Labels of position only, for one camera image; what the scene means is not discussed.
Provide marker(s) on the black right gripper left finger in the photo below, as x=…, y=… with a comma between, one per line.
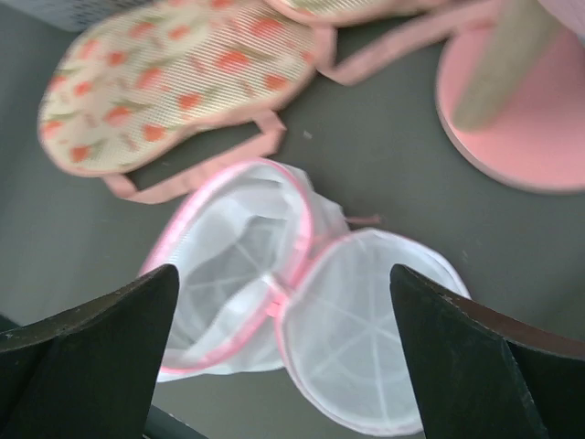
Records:
x=90, y=371

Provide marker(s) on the pink three-tier wooden shelf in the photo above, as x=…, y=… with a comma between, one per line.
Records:
x=511, y=96

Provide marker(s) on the peach patterned eye mask upper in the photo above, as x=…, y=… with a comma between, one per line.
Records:
x=356, y=39

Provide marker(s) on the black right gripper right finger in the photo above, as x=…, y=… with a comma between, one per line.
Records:
x=477, y=373

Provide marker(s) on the white plastic basket left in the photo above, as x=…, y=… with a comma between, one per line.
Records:
x=77, y=15

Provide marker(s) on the peach patterned eye mask lower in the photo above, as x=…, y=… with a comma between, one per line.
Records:
x=137, y=84

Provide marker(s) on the white mesh pink-trim laundry bag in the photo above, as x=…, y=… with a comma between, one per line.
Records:
x=271, y=277

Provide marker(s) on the peach patterned eye mask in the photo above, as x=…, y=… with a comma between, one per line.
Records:
x=137, y=84
x=356, y=39

